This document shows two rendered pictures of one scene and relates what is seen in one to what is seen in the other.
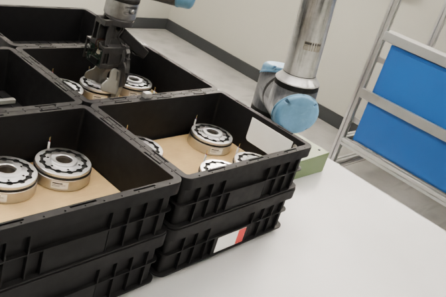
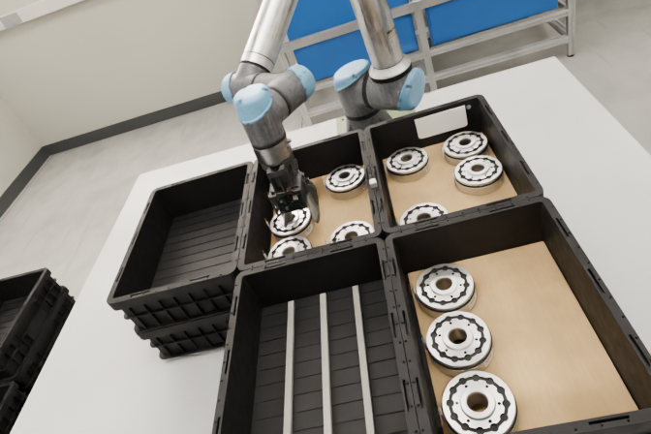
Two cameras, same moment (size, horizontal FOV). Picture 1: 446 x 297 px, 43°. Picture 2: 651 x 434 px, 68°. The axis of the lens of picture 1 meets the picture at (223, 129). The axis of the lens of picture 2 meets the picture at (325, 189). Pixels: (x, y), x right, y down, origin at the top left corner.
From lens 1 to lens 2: 0.78 m
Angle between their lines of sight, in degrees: 25
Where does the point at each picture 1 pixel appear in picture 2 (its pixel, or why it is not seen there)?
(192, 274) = not seen: hidden behind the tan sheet
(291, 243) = not seen: hidden behind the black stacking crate
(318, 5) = not seen: outside the picture
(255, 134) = (426, 128)
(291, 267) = (542, 176)
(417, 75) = (311, 0)
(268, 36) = (141, 79)
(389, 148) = (336, 65)
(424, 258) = (546, 92)
